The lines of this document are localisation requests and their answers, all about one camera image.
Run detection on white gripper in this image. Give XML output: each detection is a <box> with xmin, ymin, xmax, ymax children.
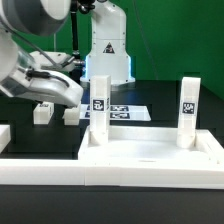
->
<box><xmin>0</xmin><ymin>50</ymin><xmax>83</xmax><ymax>107</ymax></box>

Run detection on white desk tabletop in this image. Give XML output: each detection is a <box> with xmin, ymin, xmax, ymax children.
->
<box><xmin>78</xmin><ymin>126</ymin><xmax>224</xmax><ymax>189</ymax></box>

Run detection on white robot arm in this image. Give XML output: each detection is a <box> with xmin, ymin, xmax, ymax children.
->
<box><xmin>0</xmin><ymin>0</ymin><xmax>134</xmax><ymax>107</ymax></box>

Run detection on white left obstacle block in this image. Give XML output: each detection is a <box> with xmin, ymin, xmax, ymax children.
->
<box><xmin>0</xmin><ymin>125</ymin><xmax>11</xmax><ymax>153</ymax></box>

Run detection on fiducial marker sheet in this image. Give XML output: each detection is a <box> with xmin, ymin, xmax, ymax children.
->
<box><xmin>80</xmin><ymin>104</ymin><xmax>151</xmax><ymax>121</ymax></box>

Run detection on white front obstacle bar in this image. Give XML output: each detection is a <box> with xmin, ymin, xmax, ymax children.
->
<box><xmin>0</xmin><ymin>159</ymin><xmax>224</xmax><ymax>190</ymax></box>

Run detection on black camera pole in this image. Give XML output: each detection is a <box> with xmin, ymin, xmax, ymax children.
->
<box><xmin>68</xmin><ymin>0</ymin><xmax>96</xmax><ymax>64</ymax></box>

